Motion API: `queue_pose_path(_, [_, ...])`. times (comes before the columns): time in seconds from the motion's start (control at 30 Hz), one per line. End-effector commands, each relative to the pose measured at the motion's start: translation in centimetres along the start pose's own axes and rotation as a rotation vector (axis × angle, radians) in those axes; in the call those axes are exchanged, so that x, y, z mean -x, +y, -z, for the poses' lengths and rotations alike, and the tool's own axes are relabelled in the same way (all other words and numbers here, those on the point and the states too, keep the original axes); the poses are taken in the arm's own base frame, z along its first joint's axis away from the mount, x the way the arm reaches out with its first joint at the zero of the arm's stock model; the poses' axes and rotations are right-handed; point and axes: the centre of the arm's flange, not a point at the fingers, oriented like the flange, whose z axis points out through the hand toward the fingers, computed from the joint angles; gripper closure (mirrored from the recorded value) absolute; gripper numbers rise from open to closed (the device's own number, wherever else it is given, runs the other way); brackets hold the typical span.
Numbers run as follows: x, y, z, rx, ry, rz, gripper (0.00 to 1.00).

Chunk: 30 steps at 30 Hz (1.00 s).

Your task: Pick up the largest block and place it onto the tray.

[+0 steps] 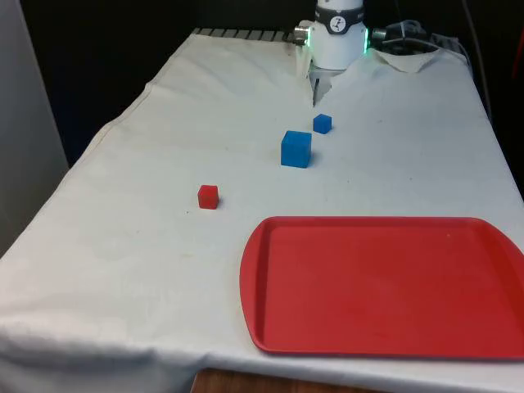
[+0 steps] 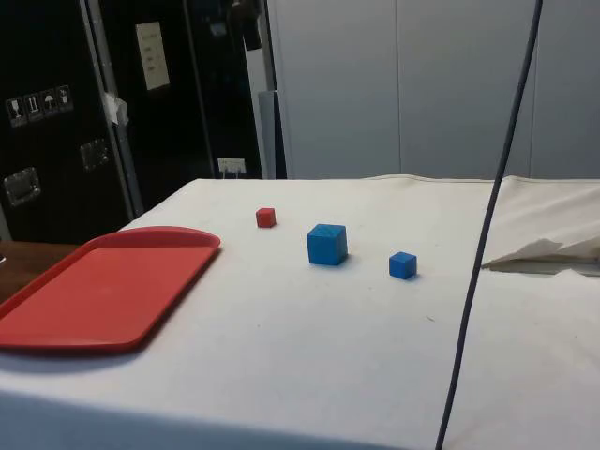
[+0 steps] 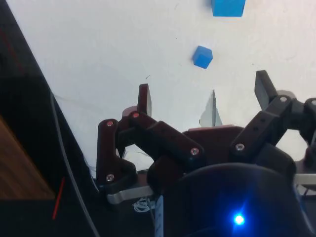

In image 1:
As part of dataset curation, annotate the red tray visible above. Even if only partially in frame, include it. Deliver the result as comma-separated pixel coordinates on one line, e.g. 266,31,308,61
239,215,524,362

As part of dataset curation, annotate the small red cube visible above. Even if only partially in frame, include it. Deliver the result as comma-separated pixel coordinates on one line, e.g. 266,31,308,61
197,184,220,210

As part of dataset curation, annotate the small blue cube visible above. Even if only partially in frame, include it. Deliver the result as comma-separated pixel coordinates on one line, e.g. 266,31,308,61
312,113,333,134

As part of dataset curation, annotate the large blue cube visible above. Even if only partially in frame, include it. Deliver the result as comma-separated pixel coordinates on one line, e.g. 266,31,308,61
280,130,313,169

